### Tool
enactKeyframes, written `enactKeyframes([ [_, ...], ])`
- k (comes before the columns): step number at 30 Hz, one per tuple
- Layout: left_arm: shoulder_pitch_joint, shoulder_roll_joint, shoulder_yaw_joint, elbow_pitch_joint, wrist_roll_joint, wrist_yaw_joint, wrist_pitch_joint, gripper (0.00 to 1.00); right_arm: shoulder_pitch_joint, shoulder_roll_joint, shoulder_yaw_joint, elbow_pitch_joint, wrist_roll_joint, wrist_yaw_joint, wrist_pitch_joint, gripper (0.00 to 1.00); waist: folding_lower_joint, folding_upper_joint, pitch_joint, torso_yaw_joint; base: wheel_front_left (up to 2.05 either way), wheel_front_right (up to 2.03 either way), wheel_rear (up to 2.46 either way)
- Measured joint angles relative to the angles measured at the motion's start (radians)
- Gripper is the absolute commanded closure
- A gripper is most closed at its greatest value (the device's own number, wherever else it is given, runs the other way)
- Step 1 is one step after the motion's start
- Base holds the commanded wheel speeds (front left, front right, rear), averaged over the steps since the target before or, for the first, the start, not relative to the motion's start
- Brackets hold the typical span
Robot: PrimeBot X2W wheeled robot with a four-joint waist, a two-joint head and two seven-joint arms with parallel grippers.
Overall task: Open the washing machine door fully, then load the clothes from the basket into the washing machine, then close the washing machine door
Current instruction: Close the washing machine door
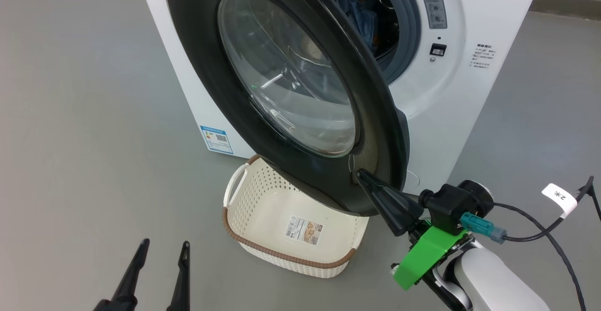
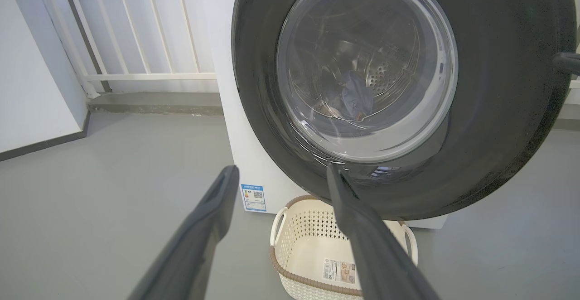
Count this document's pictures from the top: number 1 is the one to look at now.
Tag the printed text notice label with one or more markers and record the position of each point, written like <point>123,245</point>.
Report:
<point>484,56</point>

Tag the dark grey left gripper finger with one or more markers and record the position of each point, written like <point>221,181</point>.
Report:
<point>183,278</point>
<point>129,278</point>

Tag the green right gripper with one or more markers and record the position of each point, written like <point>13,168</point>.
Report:
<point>427,254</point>

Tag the grey warning label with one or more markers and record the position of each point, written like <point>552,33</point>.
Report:
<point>433,4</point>

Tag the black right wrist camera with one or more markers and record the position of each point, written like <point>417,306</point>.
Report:
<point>453,205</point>

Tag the cream perforated laundry basket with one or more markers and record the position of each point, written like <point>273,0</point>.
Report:
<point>272,212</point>

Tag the black door latch socket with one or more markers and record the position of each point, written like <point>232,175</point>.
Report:
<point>438,50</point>

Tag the blue cartoon print garment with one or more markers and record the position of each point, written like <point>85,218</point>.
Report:
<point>359,17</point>

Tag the blue energy label sticker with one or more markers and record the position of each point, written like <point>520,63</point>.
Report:
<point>216,139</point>

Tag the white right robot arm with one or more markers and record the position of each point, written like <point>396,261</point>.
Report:
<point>493,278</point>

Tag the basket product label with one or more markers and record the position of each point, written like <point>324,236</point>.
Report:
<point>303,230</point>

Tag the grey rubber door gasket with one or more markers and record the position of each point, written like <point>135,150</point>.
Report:
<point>411,19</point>

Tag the black round glass washer door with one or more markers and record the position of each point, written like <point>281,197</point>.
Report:
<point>206,90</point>

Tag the white front-load washing machine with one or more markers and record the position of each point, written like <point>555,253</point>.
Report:
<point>469,113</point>

